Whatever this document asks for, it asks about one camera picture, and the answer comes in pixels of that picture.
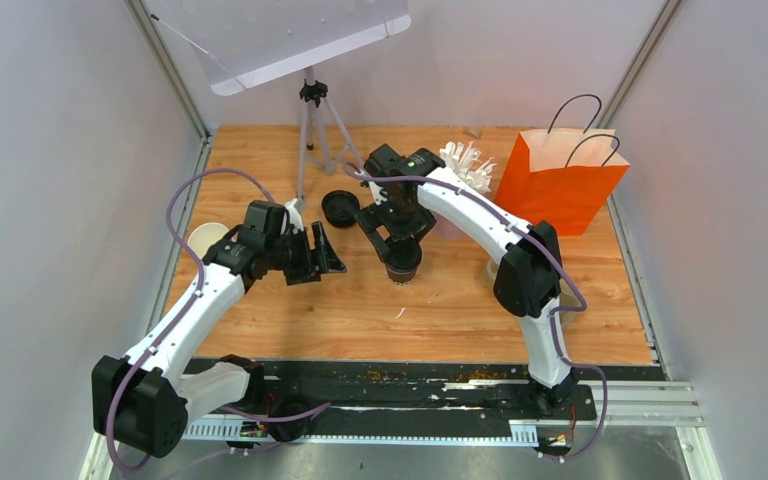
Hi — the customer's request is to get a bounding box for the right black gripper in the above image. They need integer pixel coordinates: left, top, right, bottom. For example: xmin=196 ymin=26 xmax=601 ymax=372
xmin=357 ymin=192 xmax=437 ymax=261

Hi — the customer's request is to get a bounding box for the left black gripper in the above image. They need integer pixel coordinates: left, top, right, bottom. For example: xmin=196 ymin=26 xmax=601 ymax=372
xmin=266 ymin=221 xmax=348 ymax=286

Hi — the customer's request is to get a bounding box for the black cup lid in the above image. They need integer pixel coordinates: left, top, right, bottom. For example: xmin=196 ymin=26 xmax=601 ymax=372
xmin=384 ymin=237 xmax=422 ymax=272

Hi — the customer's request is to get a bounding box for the black paper coffee cup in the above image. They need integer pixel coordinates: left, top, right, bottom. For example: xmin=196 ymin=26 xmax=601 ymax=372
xmin=384 ymin=262 xmax=419 ymax=285

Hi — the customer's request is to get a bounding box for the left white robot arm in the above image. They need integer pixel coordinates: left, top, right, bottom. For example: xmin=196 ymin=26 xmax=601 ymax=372
xmin=91 ymin=201 xmax=347 ymax=458

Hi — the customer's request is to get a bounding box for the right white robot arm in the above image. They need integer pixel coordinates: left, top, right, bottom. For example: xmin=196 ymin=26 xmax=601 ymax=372
xmin=343 ymin=144 xmax=577 ymax=418

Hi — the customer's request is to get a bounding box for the pink straw holder cup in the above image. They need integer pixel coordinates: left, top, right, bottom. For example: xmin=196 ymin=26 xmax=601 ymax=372
xmin=434 ymin=221 xmax=464 ymax=240

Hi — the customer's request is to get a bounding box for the stack of black lids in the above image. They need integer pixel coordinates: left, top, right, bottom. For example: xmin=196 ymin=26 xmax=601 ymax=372
xmin=321 ymin=190 xmax=360 ymax=228

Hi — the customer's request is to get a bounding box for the bundle of wrapped straws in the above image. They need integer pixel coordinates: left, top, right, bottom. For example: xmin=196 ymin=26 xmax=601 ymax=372
xmin=439 ymin=142 xmax=496 ymax=194

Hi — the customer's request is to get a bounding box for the stack of paper cups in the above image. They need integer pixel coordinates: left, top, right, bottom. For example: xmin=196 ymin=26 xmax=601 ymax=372
xmin=186 ymin=222 xmax=229 ymax=260

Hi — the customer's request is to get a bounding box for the grey tripod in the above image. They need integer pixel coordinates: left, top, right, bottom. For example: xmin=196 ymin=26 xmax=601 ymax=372
xmin=296 ymin=66 xmax=363 ymax=200

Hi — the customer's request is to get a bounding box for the orange paper bag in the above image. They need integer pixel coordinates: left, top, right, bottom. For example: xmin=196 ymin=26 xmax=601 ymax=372
xmin=494 ymin=110 xmax=630 ymax=236

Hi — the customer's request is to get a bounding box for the cardboard cup carrier tray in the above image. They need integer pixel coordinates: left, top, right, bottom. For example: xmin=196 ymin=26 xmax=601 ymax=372
xmin=485 ymin=259 xmax=580 ymax=330

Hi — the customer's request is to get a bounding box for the white reflector board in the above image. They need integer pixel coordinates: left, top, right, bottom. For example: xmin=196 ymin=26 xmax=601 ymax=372
xmin=149 ymin=0 xmax=412 ymax=97

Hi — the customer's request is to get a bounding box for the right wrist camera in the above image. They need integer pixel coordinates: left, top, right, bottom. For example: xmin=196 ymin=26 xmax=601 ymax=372
xmin=367 ymin=181 xmax=388 ymax=205

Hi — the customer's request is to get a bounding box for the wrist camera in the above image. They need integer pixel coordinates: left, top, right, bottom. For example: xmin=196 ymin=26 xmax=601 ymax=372
xmin=367 ymin=181 xmax=388 ymax=205
xmin=283 ymin=197 xmax=305 ymax=234

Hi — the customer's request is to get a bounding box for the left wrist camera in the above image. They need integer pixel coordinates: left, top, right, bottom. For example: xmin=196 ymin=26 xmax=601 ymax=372
xmin=283 ymin=197 xmax=305 ymax=234

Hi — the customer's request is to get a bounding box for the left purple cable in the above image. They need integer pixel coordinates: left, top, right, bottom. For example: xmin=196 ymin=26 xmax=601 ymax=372
xmin=104 ymin=167 xmax=332 ymax=473

